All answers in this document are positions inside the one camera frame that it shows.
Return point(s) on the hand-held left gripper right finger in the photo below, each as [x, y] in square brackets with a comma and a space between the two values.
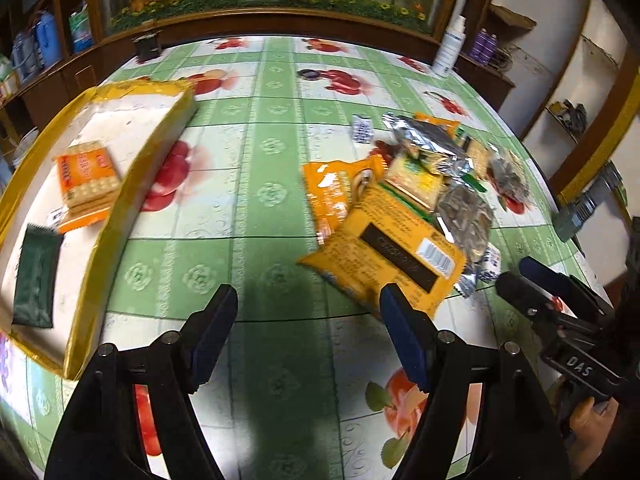
[405, 342]

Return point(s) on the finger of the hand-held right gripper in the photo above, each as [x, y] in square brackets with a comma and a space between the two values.
[542, 272]
[515, 287]

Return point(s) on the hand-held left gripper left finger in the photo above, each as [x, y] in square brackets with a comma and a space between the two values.
[215, 332]

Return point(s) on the large yellow packet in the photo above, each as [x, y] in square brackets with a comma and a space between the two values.
[390, 245]

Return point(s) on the green-edged cracker packet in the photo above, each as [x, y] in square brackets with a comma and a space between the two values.
[415, 180]

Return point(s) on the yellow cardboard box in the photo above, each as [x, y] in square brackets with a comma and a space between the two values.
[132, 180]

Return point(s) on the orange snack packet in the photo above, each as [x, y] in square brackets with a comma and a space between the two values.
[330, 185]

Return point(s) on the person's right hand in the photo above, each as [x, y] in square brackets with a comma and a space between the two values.
[590, 425]

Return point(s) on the small blue-white candy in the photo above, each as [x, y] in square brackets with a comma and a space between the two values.
[362, 129]
[492, 260]

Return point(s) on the grey dark object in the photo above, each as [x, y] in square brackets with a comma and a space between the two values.
[572, 217]

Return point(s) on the sunflower seed packet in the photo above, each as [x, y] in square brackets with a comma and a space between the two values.
[510, 177]
[465, 217]

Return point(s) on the clear cracker packet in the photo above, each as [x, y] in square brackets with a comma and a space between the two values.
[475, 152]

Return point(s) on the green fruit-print tablecloth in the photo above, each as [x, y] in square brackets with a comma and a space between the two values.
[280, 210]

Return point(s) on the dark cluttered heap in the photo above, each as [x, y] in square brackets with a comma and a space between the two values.
[570, 115]

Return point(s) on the silver foil packet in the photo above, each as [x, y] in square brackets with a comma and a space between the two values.
[425, 135]

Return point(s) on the orange flat packet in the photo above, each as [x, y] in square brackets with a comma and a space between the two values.
[440, 121]

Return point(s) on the dark green packet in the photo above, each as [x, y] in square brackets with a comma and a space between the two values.
[37, 280]

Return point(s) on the small white packet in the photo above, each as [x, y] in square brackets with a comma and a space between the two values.
[57, 216]

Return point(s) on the orange cracker packet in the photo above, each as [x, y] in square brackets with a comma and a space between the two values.
[87, 175]

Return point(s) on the purple bottle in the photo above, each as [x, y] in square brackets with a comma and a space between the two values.
[480, 46]
[492, 47]

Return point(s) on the white spray bottle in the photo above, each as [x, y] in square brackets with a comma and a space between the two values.
[448, 50]

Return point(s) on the small dark striped packet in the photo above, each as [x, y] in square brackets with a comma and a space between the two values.
[310, 74]

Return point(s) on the green-white bag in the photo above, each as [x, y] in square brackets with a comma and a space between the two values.
[80, 27]

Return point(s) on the blue plastic bottle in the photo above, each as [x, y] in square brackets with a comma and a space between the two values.
[24, 57]
[47, 40]

